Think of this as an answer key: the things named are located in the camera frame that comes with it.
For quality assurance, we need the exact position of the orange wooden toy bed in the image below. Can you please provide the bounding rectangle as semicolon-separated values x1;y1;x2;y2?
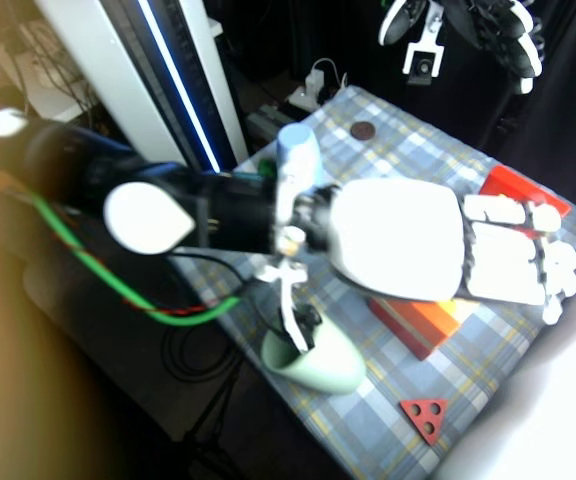
367;165;573;361

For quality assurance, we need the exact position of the blue plaid table cloth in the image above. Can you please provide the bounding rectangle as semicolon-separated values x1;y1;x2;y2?
172;84;576;480

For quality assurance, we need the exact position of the brown round disc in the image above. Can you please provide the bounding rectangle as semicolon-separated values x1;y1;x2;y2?
349;121;377;141

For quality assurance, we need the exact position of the light blue plastic cup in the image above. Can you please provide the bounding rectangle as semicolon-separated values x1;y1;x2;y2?
275;123;325;191

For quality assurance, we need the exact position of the light green plastic cup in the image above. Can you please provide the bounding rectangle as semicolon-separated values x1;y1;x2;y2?
260;317;367;396

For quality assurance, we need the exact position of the white power strip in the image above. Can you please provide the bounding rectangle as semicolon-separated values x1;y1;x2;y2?
287;57;349;114

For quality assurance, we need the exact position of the grey box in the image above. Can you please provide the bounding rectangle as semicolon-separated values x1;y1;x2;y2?
245;104;294;144

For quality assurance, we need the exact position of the red triangle block with holes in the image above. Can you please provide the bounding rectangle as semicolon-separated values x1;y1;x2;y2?
399;397;449;446

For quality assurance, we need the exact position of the white column with blue strip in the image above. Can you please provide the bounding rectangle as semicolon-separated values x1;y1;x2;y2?
35;0;249;174

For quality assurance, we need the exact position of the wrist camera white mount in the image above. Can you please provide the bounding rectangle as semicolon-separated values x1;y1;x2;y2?
255;259;322;354
401;0;444;86

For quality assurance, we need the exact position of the green cable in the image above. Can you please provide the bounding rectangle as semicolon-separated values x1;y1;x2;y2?
30;192;242;329

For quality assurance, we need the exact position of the black coiled cable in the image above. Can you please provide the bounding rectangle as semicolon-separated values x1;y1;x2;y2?
160;319;242;384

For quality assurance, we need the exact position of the white box with cables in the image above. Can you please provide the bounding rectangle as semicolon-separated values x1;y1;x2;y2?
5;22;99;124

